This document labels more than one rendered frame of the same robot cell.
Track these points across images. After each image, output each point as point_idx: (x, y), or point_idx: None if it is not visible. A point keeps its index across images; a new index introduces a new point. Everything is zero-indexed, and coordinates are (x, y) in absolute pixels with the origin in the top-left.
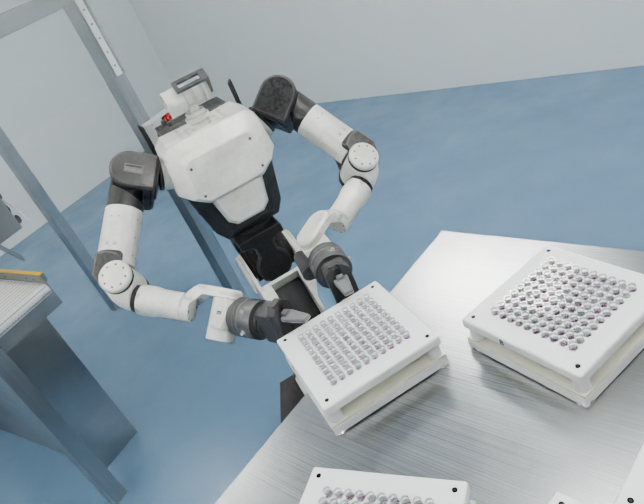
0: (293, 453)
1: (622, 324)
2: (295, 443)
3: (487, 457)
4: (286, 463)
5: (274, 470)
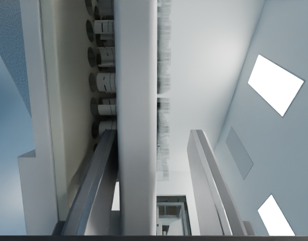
0: (117, 191)
1: None
2: (115, 191)
3: None
4: (119, 196)
5: (119, 208)
